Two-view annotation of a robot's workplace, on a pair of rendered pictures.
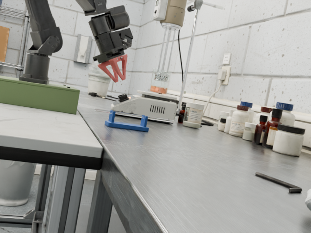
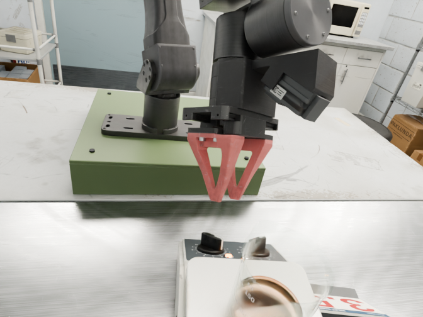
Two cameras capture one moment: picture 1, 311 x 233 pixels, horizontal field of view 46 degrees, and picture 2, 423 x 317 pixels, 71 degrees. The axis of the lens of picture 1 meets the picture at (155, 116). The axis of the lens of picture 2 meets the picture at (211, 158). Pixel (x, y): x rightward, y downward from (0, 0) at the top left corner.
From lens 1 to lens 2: 119 cm
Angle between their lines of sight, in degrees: 89
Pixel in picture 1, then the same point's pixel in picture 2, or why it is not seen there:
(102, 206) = not seen: outside the picture
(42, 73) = (146, 119)
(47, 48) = (142, 81)
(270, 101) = not seen: outside the picture
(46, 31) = (146, 52)
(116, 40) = (225, 88)
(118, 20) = (255, 22)
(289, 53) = not seen: outside the picture
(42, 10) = (148, 13)
